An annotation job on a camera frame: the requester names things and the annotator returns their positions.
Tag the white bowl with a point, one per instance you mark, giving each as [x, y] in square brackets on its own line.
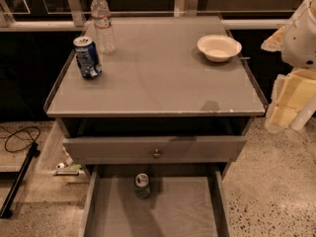
[218, 48]

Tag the clear plastic bin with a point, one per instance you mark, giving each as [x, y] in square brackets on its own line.
[55, 162]

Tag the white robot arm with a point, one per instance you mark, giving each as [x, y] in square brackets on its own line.
[296, 40]

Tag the white pole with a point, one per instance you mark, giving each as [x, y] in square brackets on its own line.
[304, 115]

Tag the clear plastic water bottle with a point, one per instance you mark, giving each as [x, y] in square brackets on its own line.
[102, 20]

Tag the open middle drawer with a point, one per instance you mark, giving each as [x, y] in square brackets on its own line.
[186, 200]

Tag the grey drawer cabinet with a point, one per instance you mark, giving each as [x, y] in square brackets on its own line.
[157, 83]

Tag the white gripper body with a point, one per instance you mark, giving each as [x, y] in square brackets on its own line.
[300, 41]

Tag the green soda can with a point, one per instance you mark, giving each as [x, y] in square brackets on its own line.
[142, 185]

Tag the round metal drawer knob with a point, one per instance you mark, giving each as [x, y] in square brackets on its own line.
[157, 154]

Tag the blue soda can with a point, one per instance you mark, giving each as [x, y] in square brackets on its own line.
[87, 57]

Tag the closed top drawer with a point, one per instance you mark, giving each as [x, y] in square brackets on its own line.
[139, 149]

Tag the metal window railing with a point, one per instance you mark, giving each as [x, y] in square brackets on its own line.
[74, 15]

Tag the black floor bar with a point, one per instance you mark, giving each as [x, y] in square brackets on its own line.
[5, 210]

